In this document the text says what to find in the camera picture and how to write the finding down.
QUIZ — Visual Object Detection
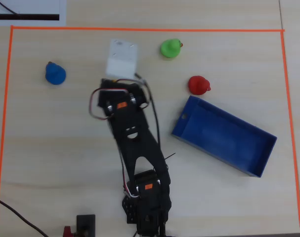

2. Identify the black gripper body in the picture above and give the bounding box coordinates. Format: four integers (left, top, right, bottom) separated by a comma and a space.
97, 78, 150, 109

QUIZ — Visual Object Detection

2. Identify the blue rubber duck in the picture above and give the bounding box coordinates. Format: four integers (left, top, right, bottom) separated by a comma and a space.
45, 61, 67, 86

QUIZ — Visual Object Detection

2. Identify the green rubber duck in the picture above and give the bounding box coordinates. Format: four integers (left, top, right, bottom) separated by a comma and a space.
161, 39, 184, 59

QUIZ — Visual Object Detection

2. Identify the red rubber duck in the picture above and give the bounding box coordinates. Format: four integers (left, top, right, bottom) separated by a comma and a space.
188, 75, 212, 96

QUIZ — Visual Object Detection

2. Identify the blue plastic box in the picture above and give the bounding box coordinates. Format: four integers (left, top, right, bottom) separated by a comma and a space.
171, 95, 278, 178

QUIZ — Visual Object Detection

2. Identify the orange tape strip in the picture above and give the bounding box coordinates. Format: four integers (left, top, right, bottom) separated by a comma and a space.
10, 25, 286, 33
0, 26, 14, 225
280, 31, 300, 234

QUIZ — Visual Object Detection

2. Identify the white paper with black bar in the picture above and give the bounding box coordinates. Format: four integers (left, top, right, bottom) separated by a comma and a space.
0, 0, 66, 27

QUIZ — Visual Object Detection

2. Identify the red white servo wire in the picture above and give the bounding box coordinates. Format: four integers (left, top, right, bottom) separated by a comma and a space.
89, 87, 130, 121

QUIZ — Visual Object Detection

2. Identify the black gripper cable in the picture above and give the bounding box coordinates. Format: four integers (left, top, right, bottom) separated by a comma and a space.
136, 73, 162, 150

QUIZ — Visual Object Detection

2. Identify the black camera stand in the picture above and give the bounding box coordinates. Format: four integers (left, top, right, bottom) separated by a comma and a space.
76, 214, 96, 237

